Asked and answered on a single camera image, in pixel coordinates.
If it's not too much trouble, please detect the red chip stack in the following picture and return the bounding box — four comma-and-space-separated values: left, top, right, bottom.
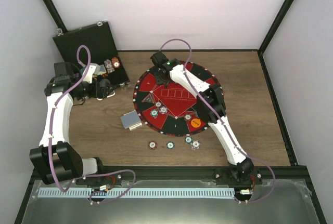
111, 57, 121, 69

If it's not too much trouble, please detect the brown chip stack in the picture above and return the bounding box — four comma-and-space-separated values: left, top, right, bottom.
148, 141, 157, 150

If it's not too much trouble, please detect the light blue slotted strip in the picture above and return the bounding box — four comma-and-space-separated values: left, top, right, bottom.
37, 188, 235, 199

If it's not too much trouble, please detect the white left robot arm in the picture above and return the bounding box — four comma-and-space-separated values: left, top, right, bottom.
30, 62, 114, 185

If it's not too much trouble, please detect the boxed playing card deck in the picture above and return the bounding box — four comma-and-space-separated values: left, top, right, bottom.
95, 65, 107, 76

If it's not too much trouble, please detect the blue backed card deck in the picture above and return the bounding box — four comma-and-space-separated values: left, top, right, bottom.
120, 110, 142, 131

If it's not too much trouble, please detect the round red black poker mat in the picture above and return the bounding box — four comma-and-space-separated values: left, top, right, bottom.
133, 67, 209, 137

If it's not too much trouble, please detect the chrome case handle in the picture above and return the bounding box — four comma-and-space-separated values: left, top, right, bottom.
96, 90, 116, 101

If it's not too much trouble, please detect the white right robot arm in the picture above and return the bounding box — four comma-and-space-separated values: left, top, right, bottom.
150, 51, 254, 184

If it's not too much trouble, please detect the green chip stack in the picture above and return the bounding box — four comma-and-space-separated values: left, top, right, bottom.
166, 142, 175, 149

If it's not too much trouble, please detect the black poker case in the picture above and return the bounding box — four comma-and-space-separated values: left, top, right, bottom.
52, 20, 131, 97

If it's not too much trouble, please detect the black mounting rail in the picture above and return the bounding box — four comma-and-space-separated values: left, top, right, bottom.
75, 165, 309, 186

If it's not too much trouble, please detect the blue purple chip stack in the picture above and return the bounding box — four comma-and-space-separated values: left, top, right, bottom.
190, 140, 201, 150

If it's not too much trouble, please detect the orange big blind button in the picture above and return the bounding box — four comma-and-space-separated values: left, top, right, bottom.
191, 118, 201, 128

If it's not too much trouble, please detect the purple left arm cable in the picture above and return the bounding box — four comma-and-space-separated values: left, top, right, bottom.
48, 45, 137, 206

